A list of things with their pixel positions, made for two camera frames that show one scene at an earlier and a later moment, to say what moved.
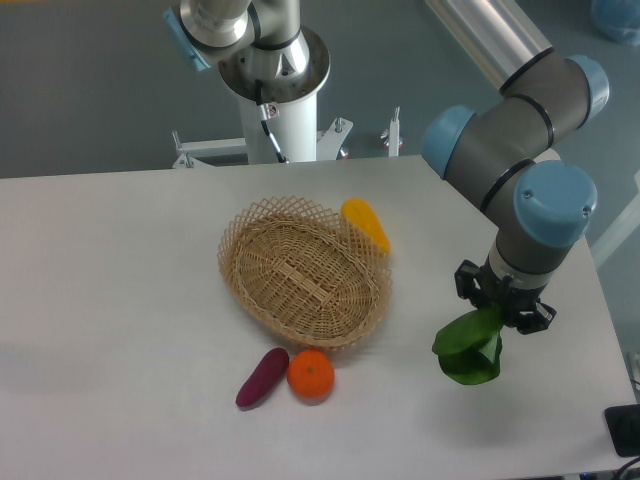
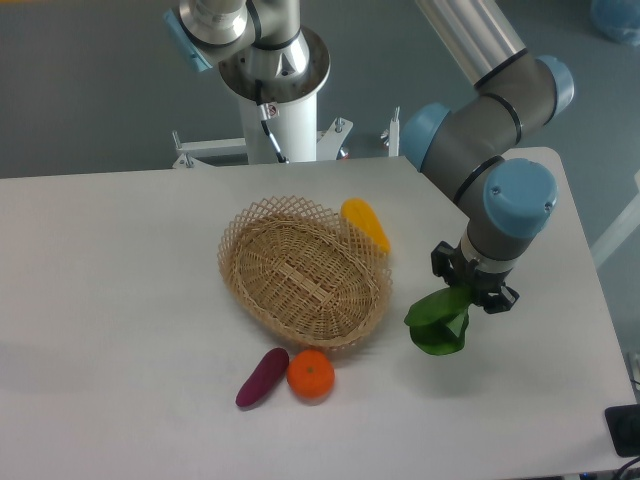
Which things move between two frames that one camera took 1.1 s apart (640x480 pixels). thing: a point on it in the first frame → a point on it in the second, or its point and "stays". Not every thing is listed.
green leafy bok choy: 469,347 → 438,322
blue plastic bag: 618,20 stays
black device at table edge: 623,423 stays
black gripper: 485,287 → 479,282
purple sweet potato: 264,377 stays
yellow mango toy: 362,215 stays
